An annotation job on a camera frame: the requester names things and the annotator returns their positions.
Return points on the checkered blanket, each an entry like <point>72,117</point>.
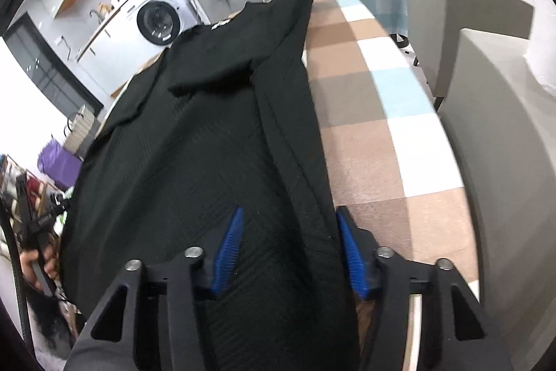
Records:
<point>369,136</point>

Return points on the white washing machine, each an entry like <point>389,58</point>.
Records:
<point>160,21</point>

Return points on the black knit shirt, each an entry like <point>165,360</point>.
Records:
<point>195,136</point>

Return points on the dark glass door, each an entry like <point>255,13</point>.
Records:
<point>47,66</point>

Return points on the purple bag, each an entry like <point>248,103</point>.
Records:
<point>56,166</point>

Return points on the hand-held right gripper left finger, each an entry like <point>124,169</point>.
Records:
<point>230,249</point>

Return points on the white kitchen counter cabinet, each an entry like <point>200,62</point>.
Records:
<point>113,36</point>

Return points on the woven laundry basket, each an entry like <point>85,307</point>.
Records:
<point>80,127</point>

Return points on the grey side cabinet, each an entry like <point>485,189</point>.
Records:
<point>456,1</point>

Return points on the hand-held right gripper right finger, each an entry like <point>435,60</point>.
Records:
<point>349,253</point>

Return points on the grey upholstered seat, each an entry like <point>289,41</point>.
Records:
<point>491,136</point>

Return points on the metal faucet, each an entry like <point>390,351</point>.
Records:
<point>96,12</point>

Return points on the person's left hand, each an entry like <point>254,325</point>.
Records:
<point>29,266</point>

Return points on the teal checkered tablecloth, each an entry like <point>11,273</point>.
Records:
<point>382,1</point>

